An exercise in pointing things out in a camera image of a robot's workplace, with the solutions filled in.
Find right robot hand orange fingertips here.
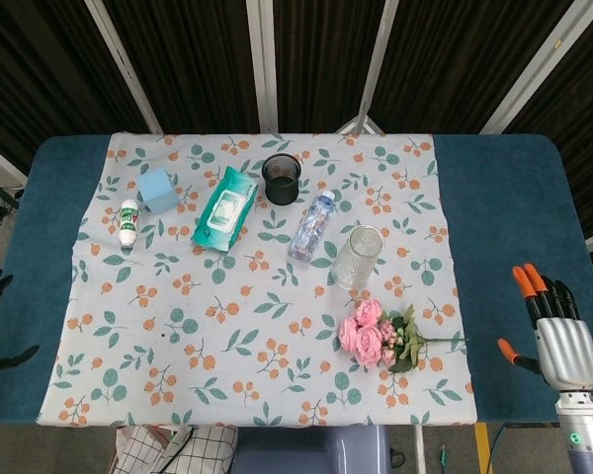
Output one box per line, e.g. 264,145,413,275
497,263,593,396

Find pink artificial flower bouquet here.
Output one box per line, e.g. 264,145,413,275
337,298,470,374

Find lavender robot base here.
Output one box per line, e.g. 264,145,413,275
231,424,391,474

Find clear textured glass vase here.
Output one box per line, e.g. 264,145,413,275
329,224,385,291

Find small white bottle green label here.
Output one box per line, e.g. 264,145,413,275
119,197,140,247

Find blue velvet table cover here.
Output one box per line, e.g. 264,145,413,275
0,133,593,426

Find white table leg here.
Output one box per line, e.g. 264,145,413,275
412,425,426,474

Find light blue cube box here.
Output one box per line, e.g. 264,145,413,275
136,167,180,213

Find floral print tablecloth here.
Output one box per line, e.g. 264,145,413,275
35,131,477,429

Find green wet wipes pack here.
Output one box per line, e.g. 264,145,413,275
191,165,260,254

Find white black checkered bag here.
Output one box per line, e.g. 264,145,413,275
111,424,239,474

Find clear plastic water bottle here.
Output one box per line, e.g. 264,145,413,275
288,190,337,262

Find black mesh pen holder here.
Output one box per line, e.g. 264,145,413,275
260,153,302,206

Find dark brown pleated curtain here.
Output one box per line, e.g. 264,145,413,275
0,0,593,238

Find white double frame post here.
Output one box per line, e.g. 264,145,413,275
245,0,281,133

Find white post with foot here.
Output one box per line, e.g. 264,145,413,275
335,0,400,135

